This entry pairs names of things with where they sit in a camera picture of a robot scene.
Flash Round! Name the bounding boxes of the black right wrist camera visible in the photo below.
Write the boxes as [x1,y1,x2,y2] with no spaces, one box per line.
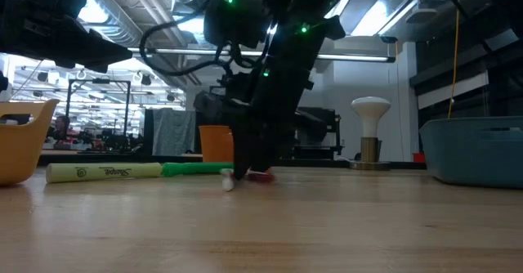
[203,0,273,50]

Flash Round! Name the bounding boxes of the orange plastic bin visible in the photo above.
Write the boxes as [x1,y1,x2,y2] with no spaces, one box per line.
[199,124,235,163]

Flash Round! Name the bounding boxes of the teal plastic bin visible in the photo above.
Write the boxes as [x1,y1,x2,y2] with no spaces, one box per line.
[419,115,523,190]

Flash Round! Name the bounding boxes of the red Expo marker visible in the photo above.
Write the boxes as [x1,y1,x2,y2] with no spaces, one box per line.
[219,167,275,193]

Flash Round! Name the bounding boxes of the white mushroom lamp brass base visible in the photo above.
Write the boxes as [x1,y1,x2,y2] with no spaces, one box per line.
[349,96,392,172]

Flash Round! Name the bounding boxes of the black equipment cart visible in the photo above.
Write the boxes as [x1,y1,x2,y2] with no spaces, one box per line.
[293,106,345,160]

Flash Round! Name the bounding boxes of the light green Sharpie highlighter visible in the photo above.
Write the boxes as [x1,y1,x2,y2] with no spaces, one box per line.
[45,161,164,185]

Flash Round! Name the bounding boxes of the black metal frame stand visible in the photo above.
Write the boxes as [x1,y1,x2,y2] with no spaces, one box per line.
[66,78,132,140]

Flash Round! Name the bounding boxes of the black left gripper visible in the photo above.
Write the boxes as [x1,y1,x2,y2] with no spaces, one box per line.
[0,0,134,74]

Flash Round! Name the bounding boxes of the person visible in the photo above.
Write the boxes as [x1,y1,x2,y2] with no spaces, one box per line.
[51,114,74,142]

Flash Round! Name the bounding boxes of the long ceiling light bar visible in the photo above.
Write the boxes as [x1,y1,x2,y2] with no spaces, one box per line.
[126,47,396,64]

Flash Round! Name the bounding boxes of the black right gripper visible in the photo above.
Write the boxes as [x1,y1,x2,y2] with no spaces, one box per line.
[194,17,346,182]

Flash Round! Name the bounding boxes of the black partition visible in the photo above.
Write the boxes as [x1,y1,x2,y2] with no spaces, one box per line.
[142,109,205,159]

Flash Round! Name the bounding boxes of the black aluminium table frame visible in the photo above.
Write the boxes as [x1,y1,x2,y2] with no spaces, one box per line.
[38,152,428,170]

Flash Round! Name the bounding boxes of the yellow plastic bin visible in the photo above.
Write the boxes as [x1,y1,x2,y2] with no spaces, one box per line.
[0,98,61,186]

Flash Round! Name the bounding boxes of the green marker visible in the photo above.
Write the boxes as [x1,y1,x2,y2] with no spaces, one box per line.
[162,161,235,178]

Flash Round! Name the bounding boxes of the thick black gripper cable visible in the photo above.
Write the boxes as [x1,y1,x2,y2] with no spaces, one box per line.
[138,17,262,78]

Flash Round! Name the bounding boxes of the gray hanging cloth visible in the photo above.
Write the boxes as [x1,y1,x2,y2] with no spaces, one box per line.
[152,108,198,157]

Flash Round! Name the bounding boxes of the yellow extension cord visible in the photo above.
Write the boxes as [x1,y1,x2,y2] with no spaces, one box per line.
[447,9,462,119]

